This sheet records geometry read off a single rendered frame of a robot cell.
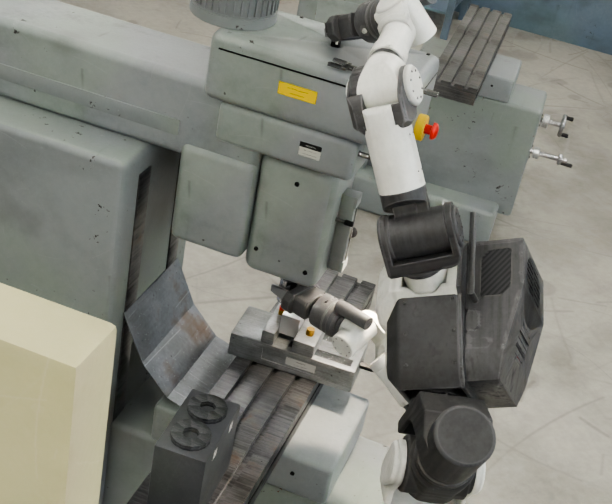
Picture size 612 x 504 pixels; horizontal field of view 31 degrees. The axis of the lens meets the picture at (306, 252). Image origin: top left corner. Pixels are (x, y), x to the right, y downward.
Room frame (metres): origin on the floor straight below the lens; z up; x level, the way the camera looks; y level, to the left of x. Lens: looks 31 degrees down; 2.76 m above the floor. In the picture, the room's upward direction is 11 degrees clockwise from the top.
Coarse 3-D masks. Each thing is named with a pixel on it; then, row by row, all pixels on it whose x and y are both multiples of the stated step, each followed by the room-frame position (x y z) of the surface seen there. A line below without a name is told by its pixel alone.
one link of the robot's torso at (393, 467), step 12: (396, 444) 1.66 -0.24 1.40; (396, 456) 1.63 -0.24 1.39; (384, 468) 1.69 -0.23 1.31; (396, 468) 1.62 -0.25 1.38; (480, 468) 1.65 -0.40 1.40; (384, 480) 1.66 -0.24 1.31; (396, 480) 1.62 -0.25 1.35; (480, 480) 1.64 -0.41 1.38; (384, 492) 1.67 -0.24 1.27; (396, 492) 1.69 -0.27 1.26
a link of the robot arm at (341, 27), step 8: (360, 8) 2.29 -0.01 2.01; (336, 16) 2.32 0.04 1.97; (344, 16) 2.31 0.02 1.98; (352, 16) 2.30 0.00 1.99; (360, 16) 2.27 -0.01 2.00; (328, 24) 2.32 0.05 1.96; (336, 24) 2.31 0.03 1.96; (344, 24) 2.30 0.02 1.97; (352, 24) 2.29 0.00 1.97; (360, 24) 2.27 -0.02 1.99; (328, 32) 2.31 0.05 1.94; (336, 32) 2.31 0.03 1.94; (344, 32) 2.30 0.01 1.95; (352, 32) 2.29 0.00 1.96; (360, 32) 2.27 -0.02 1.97; (368, 32) 2.25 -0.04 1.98; (336, 40) 2.31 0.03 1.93; (344, 40) 2.32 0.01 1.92; (368, 40) 2.27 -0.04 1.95; (376, 40) 2.27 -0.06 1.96
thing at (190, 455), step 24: (192, 408) 1.95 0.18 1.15; (216, 408) 1.97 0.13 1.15; (168, 432) 1.87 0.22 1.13; (192, 432) 1.89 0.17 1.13; (216, 432) 1.90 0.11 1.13; (168, 456) 1.82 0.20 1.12; (192, 456) 1.81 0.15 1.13; (216, 456) 1.88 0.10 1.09; (168, 480) 1.82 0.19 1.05; (192, 480) 1.81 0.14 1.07; (216, 480) 1.92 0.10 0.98
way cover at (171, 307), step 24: (168, 288) 2.53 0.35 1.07; (144, 312) 2.39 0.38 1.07; (168, 312) 2.48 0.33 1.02; (192, 312) 2.58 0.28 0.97; (144, 336) 2.35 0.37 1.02; (168, 336) 2.44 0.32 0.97; (192, 336) 2.51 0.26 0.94; (216, 336) 2.59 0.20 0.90; (144, 360) 2.31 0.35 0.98; (168, 360) 2.38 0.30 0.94; (192, 360) 2.45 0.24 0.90; (216, 360) 2.49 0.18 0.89; (168, 384) 2.31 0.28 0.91; (192, 384) 2.36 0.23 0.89
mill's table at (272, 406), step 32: (320, 288) 2.87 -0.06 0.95; (352, 288) 2.92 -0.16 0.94; (224, 384) 2.31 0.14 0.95; (256, 384) 2.34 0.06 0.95; (288, 384) 2.37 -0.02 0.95; (320, 384) 2.45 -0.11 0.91; (256, 416) 2.21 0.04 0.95; (288, 416) 2.24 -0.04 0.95; (256, 448) 2.10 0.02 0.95; (224, 480) 1.96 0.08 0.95; (256, 480) 1.98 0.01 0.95
